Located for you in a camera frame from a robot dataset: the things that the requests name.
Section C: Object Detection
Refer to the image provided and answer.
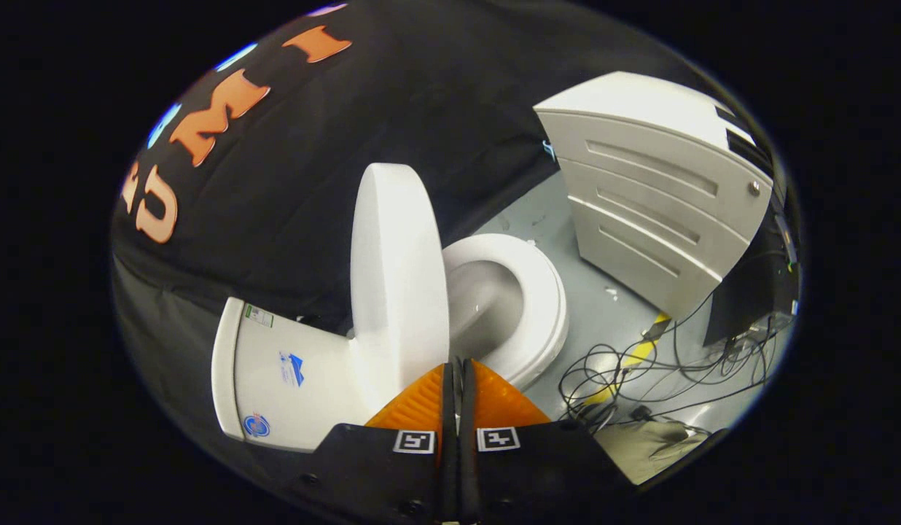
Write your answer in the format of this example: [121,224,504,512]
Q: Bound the black box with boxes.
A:
[703,197,800,348]

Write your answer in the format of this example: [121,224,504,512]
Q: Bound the white drawer cabinet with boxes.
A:
[534,70,776,322]

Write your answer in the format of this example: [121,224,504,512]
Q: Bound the yellow black floor tape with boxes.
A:
[583,311,672,407]

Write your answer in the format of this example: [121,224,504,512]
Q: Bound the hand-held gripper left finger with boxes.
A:
[281,359,460,525]

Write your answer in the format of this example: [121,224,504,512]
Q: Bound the white toilet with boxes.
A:
[211,248,546,454]

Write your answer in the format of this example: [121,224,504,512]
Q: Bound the black backdrop cloth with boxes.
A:
[112,0,714,504]

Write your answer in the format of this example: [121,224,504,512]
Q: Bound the white toilet seat ring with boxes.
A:
[442,233,570,392]

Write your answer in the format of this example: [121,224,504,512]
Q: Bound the beige cloth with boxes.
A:
[592,419,713,486]

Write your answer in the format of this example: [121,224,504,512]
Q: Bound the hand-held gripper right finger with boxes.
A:
[458,357,637,525]

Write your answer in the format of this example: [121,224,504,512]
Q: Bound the tangle of black cables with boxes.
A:
[558,288,776,432]

